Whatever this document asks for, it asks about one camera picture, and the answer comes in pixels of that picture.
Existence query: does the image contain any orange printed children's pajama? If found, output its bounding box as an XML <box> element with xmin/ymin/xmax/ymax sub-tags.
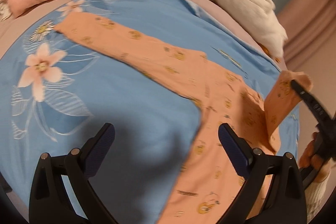
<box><xmin>55</xmin><ymin>12</ymin><xmax>313</xmax><ymax>223</ymax></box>

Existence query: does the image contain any person's right hand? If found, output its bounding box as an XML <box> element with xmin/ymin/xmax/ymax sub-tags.
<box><xmin>299</xmin><ymin>140</ymin><xmax>331</xmax><ymax>183</ymax></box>

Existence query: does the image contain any pink curtain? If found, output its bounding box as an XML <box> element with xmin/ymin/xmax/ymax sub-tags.
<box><xmin>277</xmin><ymin>0</ymin><xmax>335</xmax><ymax>71</ymax></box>

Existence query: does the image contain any blue floral bed sheet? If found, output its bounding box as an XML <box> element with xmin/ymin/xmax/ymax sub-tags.
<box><xmin>0</xmin><ymin>0</ymin><xmax>300</xmax><ymax>219</ymax></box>

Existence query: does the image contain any white plush goose toy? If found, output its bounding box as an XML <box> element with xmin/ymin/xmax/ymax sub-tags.
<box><xmin>210</xmin><ymin>0</ymin><xmax>288</xmax><ymax>59</ymax></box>

